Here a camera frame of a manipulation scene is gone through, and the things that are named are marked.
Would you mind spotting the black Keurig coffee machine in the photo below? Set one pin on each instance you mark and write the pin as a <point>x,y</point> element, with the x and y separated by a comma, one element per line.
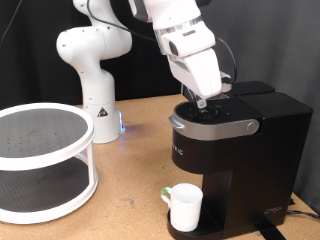
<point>253,160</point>

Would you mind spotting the gray partition panel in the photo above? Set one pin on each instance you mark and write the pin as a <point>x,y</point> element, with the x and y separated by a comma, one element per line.
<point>273,40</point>

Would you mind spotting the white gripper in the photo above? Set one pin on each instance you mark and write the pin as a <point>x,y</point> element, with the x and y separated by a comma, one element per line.
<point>200,73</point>

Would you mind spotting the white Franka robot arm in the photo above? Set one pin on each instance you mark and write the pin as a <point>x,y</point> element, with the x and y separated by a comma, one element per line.
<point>96,93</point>

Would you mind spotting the black curtain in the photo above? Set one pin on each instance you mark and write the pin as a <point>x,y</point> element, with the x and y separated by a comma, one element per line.
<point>30,73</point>

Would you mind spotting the white two-tier turntable shelf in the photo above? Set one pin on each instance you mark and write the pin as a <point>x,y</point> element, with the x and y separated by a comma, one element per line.
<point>33,163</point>

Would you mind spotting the white mug with green mark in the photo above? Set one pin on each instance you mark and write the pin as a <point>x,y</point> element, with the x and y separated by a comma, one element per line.
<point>185,206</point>

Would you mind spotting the black tape strip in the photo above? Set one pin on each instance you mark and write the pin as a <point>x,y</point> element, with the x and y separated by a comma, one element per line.
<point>270,231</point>

